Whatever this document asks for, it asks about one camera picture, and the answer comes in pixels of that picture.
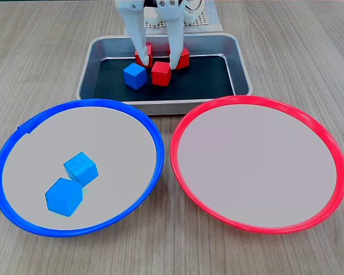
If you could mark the red wooden cube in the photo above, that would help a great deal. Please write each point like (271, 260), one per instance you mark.
(150, 57)
(161, 74)
(184, 59)

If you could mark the blue wooden cube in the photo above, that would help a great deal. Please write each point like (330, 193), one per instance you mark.
(135, 76)
(81, 169)
(64, 197)

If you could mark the silver metal tray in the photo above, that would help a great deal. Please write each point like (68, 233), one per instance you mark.
(109, 48)

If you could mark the black tray liner mat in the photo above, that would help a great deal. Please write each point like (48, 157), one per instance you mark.
(195, 83)

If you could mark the white dish blue rim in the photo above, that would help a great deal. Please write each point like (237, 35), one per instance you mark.
(109, 137)

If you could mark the white dish red rim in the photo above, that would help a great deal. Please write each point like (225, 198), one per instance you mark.
(258, 166)

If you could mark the pale base plate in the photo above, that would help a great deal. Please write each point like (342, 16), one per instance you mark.
(216, 23)

